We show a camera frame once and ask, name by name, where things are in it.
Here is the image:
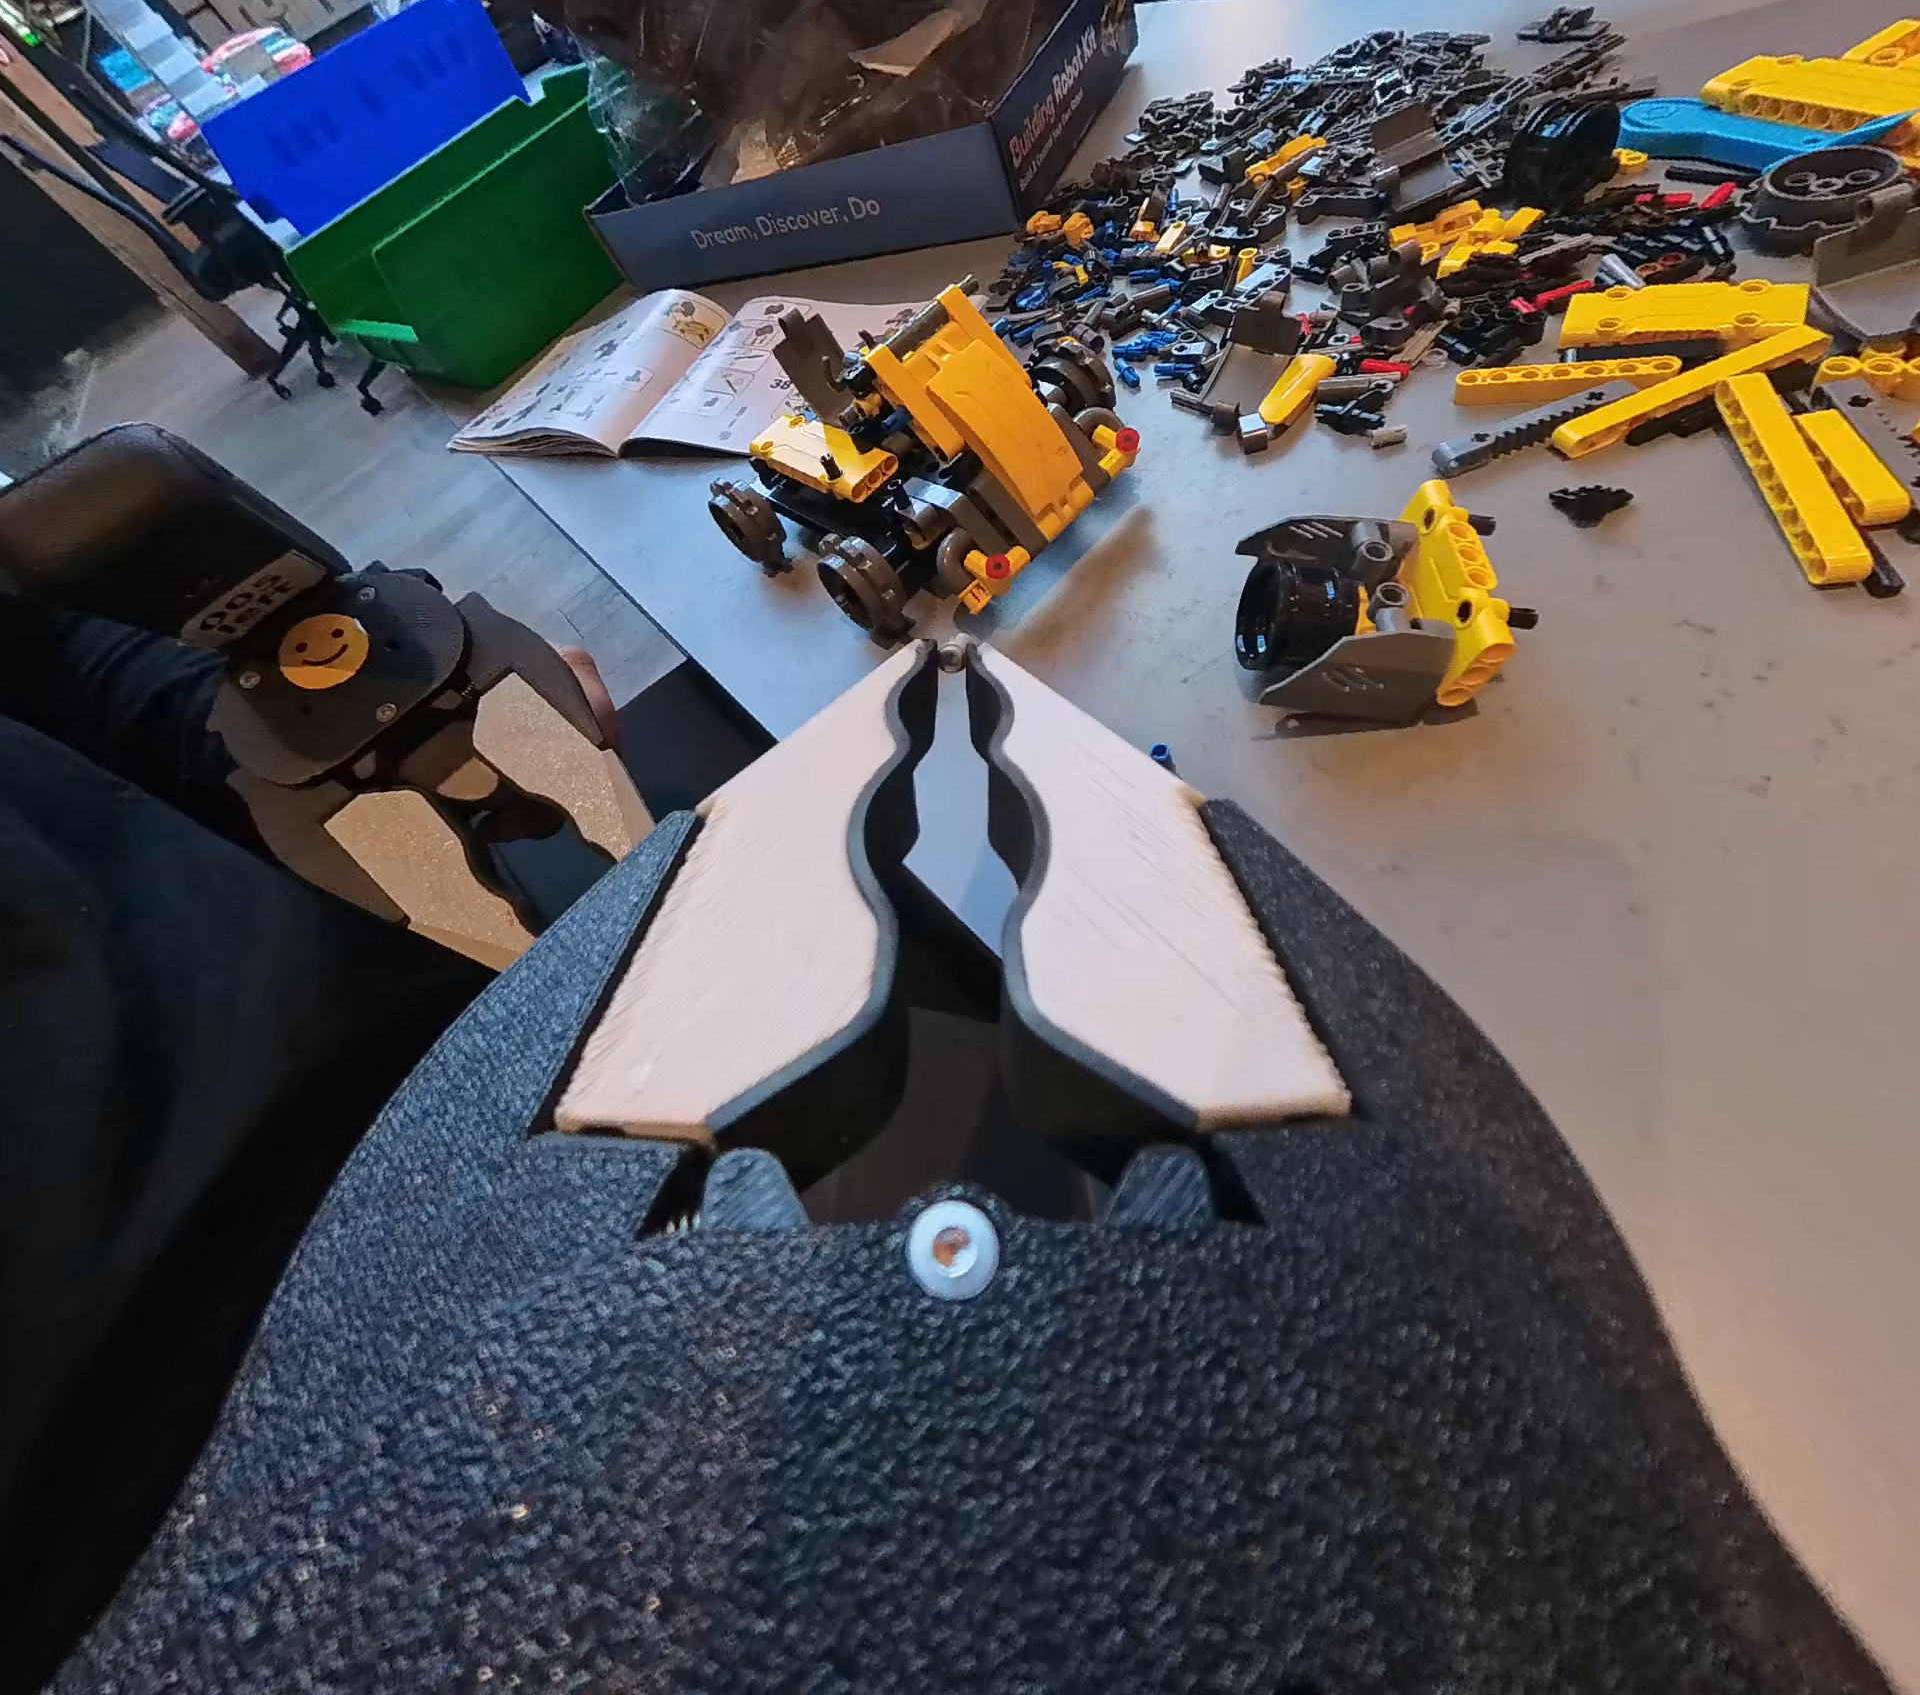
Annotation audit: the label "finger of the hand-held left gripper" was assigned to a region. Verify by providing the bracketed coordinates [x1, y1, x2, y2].
[473, 670, 661, 868]
[318, 784, 542, 974]

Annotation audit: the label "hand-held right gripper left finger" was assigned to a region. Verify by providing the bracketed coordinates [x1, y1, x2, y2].
[553, 642, 950, 1154]

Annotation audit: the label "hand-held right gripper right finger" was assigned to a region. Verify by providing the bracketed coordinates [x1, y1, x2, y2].
[965, 642, 1355, 1146]

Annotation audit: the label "person's left forearm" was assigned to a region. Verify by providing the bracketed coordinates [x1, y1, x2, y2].
[0, 592, 241, 828]

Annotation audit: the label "instruction booklet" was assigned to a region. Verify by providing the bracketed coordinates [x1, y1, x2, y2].
[450, 290, 901, 464]

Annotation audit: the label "green storage bin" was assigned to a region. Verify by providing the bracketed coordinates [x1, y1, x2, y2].
[283, 64, 624, 392]

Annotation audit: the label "yellow grey wheel assembly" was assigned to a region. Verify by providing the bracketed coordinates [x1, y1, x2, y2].
[1232, 480, 1540, 726]

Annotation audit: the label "yellow toy brick car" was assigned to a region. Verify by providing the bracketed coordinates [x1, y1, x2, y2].
[707, 282, 1141, 648]

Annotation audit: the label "dark gear rack piece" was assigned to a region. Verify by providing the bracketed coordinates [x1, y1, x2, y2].
[1432, 402, 1591, 480]

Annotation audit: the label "dark blue kit box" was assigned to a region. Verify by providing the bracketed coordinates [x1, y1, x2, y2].
[450, 0, 1139, 294]

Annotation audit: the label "clear plastic bag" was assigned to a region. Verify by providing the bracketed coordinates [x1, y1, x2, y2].
[583, 60, 707, 198]

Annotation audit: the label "pile of small black pieces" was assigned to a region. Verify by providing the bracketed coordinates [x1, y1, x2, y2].
[982, 0, 1742, 468]

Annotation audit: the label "black wheel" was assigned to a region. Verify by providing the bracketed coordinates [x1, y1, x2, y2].
[1504, 98, 1622, 204]

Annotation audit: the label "blue brick separator tool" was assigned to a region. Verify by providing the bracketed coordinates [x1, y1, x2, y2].
[1616, 94, 1920, 164]

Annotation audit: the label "grey wheel hub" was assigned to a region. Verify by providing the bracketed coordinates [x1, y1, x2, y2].
[1739, 142, 1914, 258]

